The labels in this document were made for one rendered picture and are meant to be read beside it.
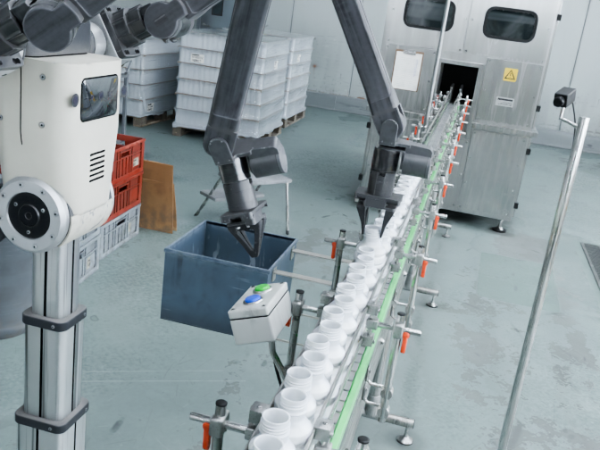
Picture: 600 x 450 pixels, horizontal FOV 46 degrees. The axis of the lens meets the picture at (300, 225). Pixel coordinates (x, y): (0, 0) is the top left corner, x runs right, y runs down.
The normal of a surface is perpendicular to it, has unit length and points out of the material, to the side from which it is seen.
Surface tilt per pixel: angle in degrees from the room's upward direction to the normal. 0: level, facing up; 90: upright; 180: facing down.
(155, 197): 100
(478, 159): 90
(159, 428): 0
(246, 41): 114
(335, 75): 90
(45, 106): 90
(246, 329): 90
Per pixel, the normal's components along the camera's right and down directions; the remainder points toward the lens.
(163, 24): -0.24, 0.29
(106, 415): 0.13, -0.94
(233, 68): -0.11, 0.64
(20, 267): 0.80, 0.33
